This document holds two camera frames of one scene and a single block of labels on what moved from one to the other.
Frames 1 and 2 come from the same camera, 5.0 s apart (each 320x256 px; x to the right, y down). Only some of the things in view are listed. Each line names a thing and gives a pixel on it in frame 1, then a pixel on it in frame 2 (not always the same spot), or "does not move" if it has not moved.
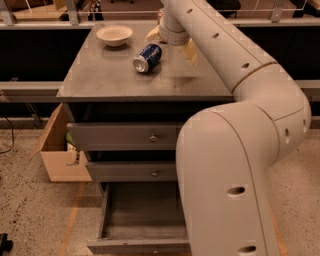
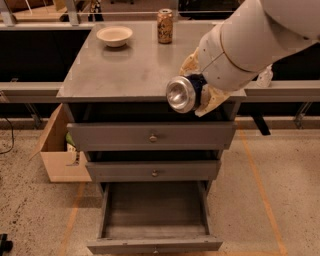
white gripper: [174, 37] to [222, 65]
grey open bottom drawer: [141, 218] does not move
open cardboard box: [65, 162] does not move
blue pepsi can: [147, 58] to [183, 93]
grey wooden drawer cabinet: [129, 92] does not move
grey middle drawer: [132, 171] does not move
